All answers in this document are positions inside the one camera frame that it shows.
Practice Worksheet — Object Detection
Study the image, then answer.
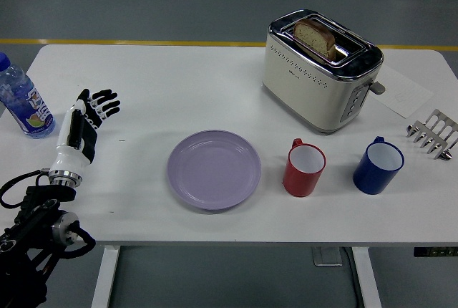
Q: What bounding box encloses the black table control panel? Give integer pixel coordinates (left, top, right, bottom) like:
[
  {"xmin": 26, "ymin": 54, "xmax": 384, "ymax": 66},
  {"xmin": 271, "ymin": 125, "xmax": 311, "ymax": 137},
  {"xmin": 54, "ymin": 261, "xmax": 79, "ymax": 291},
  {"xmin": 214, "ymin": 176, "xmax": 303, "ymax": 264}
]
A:
[{"xmin": 414, "ymin": 246, "xmax": 458, "ymax": 258}]

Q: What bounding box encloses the red enamel mug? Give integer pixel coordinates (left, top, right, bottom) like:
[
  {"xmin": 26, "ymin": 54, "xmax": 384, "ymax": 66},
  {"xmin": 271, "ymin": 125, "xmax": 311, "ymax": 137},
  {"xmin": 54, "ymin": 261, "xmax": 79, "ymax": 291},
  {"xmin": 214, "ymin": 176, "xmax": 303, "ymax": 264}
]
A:
[{"xmin": 282, "ymin": 138, "xmax": 327, "ymax": 198}]

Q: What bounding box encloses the clear blue-capped water bottle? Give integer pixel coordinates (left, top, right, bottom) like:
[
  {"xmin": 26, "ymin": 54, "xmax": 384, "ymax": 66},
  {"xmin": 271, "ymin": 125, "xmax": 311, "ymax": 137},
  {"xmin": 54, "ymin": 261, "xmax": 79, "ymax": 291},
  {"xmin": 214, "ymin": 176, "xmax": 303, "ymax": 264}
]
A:
[{"xmin": 0, "ymin": 52, "xmax": 57, "ymax": 140}]

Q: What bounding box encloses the purple round plate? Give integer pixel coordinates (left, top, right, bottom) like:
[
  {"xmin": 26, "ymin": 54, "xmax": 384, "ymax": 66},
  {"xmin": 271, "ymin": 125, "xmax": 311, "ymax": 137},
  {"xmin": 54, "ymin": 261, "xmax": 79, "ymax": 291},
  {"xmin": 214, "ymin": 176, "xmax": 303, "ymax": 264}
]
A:
[{"xmin": 166, "ymin": 129, "xmax": 262, "ymax": 211}]

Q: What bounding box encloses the white table leg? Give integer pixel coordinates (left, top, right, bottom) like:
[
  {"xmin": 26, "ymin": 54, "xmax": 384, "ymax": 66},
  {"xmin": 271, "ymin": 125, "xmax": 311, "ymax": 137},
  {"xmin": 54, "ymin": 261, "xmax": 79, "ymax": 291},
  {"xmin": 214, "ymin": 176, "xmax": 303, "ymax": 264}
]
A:
[
  {"xmin": 351, "ymin": 246, "xmax": 383, "ymax": 308},
  {"xmin": 89, "ymin": 246, "xmax": 121, "ymax": 308}
]

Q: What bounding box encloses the blue enamel mug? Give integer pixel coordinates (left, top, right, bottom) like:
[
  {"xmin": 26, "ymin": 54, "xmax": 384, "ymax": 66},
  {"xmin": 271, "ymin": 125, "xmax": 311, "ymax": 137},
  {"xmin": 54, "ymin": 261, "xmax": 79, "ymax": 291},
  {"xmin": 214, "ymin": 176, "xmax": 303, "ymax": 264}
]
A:
[{"xmin": 352, "ymin": 136, "xmax": 406, "ymax": 196}]

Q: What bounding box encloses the silver metal toast rack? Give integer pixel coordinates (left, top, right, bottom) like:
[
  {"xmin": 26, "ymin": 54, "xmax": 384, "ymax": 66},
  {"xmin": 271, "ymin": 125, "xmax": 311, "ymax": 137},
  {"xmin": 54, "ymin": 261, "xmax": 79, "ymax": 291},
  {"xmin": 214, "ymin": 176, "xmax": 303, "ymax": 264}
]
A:
[{"xmin": 406, "ymin": 109, "xmax": 458, "ymax": 162}]

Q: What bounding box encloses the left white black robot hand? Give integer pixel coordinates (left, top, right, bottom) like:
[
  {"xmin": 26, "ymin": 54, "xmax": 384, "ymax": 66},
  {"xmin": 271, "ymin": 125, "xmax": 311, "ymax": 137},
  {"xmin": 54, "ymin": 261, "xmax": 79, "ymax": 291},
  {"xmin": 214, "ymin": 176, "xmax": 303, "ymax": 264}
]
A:
[{"xmin": 49, "ymin": 88, "xmax": 122, "ymax": 176}]

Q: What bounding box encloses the cream chrome toaster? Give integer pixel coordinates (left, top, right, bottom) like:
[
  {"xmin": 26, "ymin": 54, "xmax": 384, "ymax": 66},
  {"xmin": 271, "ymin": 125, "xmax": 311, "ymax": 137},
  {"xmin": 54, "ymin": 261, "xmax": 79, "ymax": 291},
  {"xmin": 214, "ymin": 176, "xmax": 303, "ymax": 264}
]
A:
[{"xmin": 261, "ymin": 9, "xmax": 386, "ymax": 135}]

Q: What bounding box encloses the grey table cable box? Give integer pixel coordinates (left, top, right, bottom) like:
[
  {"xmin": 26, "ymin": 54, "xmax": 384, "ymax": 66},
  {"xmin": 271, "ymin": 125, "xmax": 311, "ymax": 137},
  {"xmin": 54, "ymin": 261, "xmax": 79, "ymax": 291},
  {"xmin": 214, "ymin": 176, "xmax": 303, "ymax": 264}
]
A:
[{"xmin": 311, "ymin": 246, "xmax": 344, "ymax": 268}]

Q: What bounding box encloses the white paper sheet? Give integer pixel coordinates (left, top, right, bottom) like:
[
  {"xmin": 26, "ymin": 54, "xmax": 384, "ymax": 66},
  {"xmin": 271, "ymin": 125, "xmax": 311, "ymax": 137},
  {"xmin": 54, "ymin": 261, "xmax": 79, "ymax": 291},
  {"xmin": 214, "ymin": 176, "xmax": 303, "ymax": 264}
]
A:
[{"xmin": 369, "ymin": 64, "xmax": 435, "ymax": 120}]

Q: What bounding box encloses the brown bread slice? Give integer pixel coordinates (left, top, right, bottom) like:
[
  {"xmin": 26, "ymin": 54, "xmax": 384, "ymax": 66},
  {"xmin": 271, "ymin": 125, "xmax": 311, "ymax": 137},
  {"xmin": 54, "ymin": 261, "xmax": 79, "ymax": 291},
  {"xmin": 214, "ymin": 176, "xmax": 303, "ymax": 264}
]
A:
[{"xmin": 293, "ymin": 18, "xmax": 337, "ymax": 61}]

